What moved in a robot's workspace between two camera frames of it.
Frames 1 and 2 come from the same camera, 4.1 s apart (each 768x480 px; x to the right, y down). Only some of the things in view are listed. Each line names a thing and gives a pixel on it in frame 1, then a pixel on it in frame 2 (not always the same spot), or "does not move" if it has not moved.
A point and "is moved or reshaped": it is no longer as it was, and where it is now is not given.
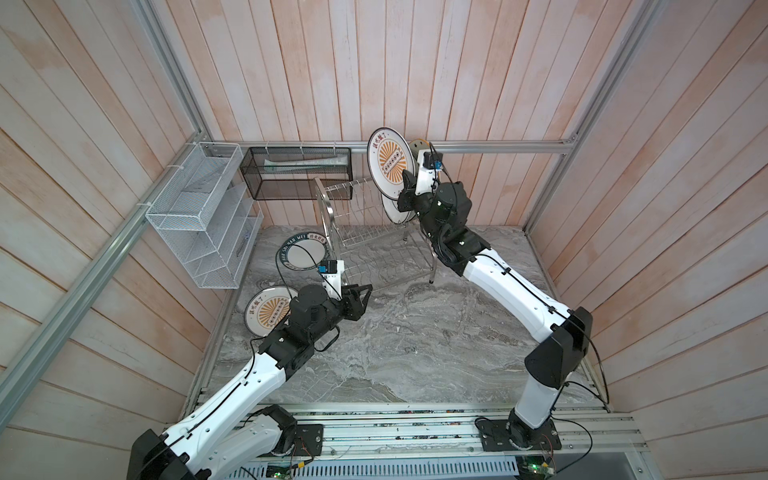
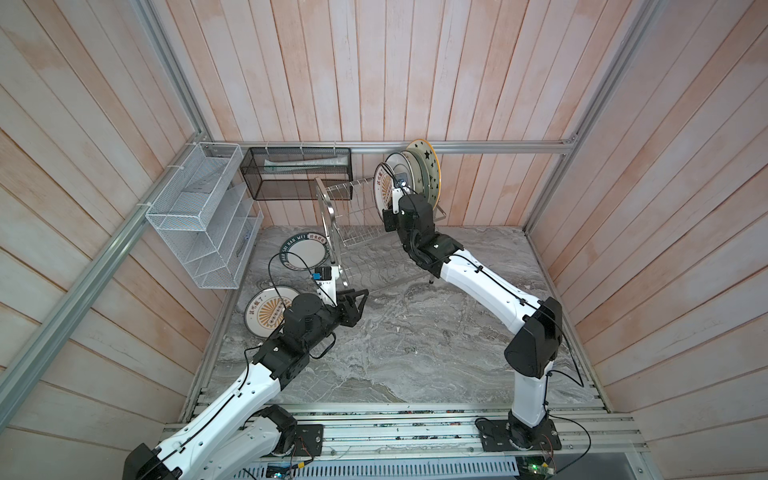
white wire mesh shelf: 208,215 does not move
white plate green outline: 394,213 is moved or reshaped
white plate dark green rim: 304,252 does not move
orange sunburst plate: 389,154 is moved or reshaped
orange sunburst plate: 267,307 does not move
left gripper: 353,303 does not move
